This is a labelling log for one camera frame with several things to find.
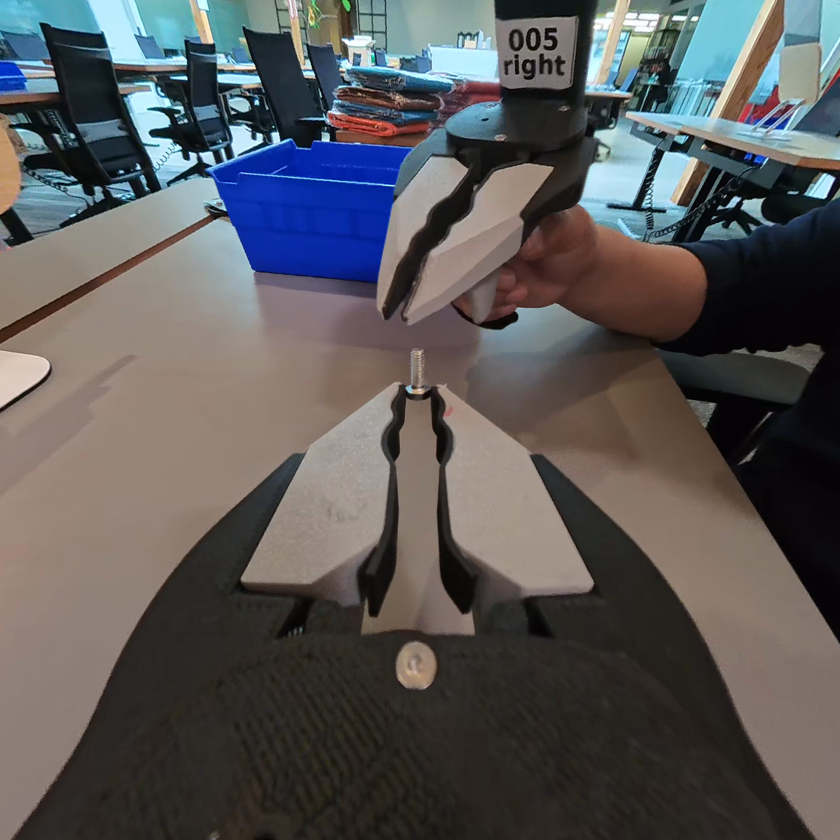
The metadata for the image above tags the white lamp base plate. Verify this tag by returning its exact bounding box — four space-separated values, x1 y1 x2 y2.
0 350 52 411

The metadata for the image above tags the black mesh office chair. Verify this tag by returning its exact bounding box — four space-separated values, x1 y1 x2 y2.
659 348 828 460

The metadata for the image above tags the person's right hand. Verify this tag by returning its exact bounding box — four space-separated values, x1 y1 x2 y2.
492 205 605 324

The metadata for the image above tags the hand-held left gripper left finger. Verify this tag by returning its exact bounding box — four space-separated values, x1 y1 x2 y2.
240 382 404 618

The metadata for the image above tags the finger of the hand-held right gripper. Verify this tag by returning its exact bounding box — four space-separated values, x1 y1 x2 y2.
400 164 557 327
377 155 475 321

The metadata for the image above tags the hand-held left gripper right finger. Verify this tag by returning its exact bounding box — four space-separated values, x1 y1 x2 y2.
430 384 596 614

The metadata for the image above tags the wooden top desk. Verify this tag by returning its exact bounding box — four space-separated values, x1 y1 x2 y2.
335 128 427 148
0 82 152 244
626 112 840 244

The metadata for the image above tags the white counter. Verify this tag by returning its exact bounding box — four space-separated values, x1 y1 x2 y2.
427 45 500 81

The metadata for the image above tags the wooden post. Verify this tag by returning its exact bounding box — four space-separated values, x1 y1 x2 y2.
669 0 785 207
594 0 632 86

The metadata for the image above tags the tilted grey board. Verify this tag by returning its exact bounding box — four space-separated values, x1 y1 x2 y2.
777 42 824 109

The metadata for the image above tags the stack of folded cloth packets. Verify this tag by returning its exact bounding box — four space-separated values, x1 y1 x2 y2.
327 66 506 137

